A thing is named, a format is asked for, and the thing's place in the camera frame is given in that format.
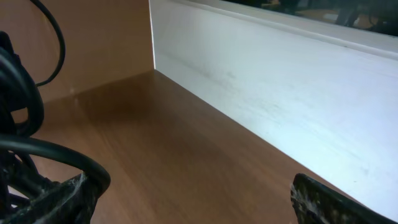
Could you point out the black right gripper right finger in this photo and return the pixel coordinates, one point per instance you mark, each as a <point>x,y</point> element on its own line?
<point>315,203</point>

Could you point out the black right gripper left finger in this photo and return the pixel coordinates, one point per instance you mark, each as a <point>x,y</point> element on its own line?
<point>71,202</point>

